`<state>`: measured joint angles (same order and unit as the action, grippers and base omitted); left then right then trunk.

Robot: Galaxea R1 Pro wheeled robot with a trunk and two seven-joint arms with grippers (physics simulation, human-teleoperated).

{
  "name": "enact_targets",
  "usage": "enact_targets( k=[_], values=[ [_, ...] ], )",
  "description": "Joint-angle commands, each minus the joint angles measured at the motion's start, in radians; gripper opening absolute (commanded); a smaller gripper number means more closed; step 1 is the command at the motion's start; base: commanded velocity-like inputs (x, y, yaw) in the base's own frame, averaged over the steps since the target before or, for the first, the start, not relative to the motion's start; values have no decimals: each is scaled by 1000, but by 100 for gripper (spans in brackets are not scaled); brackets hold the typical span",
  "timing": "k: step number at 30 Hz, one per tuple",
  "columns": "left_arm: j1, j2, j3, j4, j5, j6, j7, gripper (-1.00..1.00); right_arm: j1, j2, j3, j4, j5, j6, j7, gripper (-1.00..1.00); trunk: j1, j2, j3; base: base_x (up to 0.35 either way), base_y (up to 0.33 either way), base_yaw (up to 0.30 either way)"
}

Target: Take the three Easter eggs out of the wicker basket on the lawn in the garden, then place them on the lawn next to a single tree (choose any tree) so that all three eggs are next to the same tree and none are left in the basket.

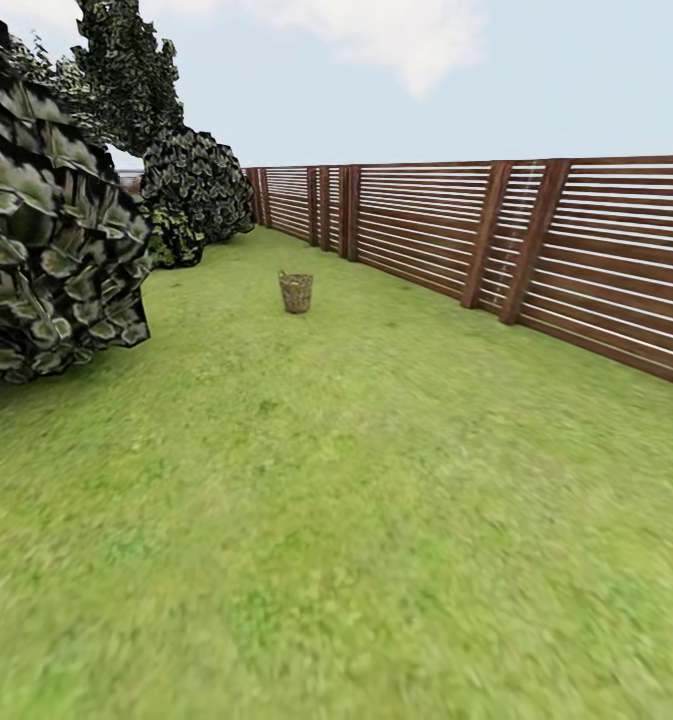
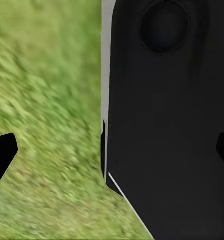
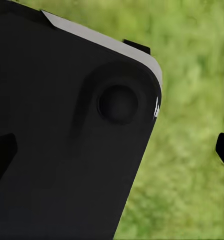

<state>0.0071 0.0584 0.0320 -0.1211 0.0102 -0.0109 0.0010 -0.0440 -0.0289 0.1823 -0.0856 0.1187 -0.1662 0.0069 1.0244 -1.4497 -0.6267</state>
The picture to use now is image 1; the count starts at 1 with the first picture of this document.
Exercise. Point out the bush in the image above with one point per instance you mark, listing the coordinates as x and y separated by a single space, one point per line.
193 169
73 245
177 239

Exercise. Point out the wicker basket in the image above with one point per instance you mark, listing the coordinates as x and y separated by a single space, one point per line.
298 302

